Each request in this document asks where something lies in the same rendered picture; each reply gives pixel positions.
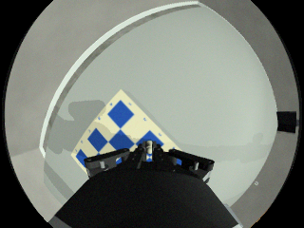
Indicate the blue and cream chessboard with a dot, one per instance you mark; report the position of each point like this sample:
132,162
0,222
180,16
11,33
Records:
121,124

